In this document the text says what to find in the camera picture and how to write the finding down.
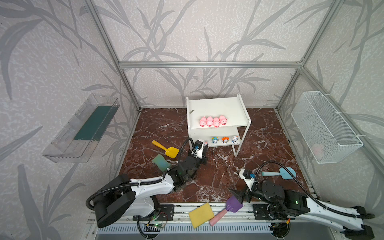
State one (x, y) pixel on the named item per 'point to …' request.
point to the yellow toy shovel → (170, 152)
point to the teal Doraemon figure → (215, 139)
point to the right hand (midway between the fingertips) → (234, 177)
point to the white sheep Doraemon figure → (234, 138)
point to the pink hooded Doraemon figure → (206, 142)
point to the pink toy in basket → (318, 150)
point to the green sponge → (160, 161)
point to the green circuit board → (156, 225)
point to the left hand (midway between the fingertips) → (208, 140)
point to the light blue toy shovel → (282, 172)
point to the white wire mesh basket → (327, 137)
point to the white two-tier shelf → (231, 106)
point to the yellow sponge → (201, 214)
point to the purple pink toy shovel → (232, 204)
